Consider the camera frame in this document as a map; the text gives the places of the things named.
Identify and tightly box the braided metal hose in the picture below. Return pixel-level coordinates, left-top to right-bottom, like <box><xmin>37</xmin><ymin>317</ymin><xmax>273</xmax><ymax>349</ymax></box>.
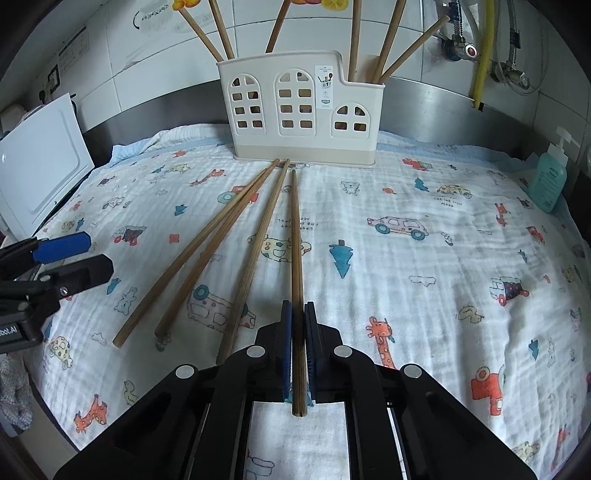
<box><xmin>505</xmin><ymin>0</ymin><xmax>517</xmax><ymax>65</ymax></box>
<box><xmin>449</xmin><ymin>0</ymin><xmax>464</xmax><ymax>38</ymax></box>

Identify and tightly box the yellow gas hose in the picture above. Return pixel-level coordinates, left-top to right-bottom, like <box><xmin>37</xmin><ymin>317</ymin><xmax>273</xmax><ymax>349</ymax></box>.
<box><xmin>471</xmin><ymin>0</ymin><xmax>503</xmax><ymax>112</ymax></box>

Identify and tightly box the teal soap dispenser bottle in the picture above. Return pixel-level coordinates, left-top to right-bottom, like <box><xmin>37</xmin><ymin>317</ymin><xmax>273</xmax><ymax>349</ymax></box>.
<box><xmin>526</xmin><ymin>127</ymin><xmax>580</xmax><ymax>214</ymax></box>

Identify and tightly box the printed white blanket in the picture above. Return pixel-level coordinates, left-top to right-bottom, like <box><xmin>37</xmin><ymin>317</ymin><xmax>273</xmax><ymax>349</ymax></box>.
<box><xmin>23</xmin><ymin>127</ymin><xmax>591</xmax><ymax>480</ymax></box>

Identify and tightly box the cream plastic utensil holder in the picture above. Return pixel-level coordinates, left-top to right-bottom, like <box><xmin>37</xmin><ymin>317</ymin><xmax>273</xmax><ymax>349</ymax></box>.
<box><xmin>217</xmin><ymin>50</ymin><xmax>386</xmax><ymax>166</ymax></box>

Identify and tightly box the bunch of wooden chopsticks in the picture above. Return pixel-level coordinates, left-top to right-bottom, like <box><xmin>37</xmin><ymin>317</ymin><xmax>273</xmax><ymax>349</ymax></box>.
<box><xmin>173</xmin><ymin>0</ymin><xmax>451</xmax><ymax>132</ymax></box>

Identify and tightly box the white cutting board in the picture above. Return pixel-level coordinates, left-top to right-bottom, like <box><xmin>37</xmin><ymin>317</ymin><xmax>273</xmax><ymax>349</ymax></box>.
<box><xmin>0</xmin><ymin>92</ymin><xmax>95</xmax><ymax>238</ymax></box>

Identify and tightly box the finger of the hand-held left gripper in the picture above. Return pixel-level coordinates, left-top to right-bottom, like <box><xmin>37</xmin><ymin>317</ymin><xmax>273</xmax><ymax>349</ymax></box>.
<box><xmin>0</xmin><ymin>231</ymin><xmax>92</xmax><ymax>280</ymax></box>
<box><xmin>34</xmin><ymin>254</ymin><xmax>115</xmax><ymax>304</ymax></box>

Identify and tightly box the metal water valve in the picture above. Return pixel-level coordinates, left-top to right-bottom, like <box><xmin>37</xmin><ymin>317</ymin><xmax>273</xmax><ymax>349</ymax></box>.
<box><xmin>441</xmin><ymin>34</ymin><xmax>481</xmax><ymax>63</ymax></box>
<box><xmin>492</xmin><ymin>60</ymin><xmax>532</xmax><ymax>90</ymax></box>

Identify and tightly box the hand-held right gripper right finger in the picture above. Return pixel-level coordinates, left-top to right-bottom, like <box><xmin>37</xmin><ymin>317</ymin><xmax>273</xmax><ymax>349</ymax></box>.
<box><xmin>303</xmin><ymin>301</ymin><xmax>539</xmax><ymax>480</ymax></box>

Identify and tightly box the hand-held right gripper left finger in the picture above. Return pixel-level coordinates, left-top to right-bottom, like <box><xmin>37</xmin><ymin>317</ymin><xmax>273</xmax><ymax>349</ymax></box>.
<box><xmin>53</xmin><ymin>299</ymin><xmax>294</xmax><ymax>480</ymax></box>

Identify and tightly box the wall instruction sticker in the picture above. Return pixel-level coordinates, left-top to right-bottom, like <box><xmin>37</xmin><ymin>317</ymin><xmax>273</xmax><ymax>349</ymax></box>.
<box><xmin>58</xmin><ymin>25</ymin><xmax>88</xmax><ymax>70</ymax></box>

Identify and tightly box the person's left forearm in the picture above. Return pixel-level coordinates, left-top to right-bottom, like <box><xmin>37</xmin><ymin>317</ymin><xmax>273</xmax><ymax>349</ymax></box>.
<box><xmin>0</xmin><ymin>355</ymin><xmax>36</xmax><ymax>435</ymax></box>

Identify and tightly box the brown wooden chopstick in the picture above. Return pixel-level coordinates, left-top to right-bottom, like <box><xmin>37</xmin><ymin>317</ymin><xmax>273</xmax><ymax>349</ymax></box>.
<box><xmin>112</xmin><ymin>158</ymin><xmax>281</xmax><ymax>348</ymax></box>
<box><xmin>154</xmin><ymin>161</ymin><xmax>280</xmax><ymax>337</ymax></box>
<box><xmin>288</xmin><ymin>169</ymin><xmax>309</xmax><ymax>418</ymax></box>
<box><xmin>216</xmin><ymin>158</ymin><xmax>291</xmax><ymax>365</ymax></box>

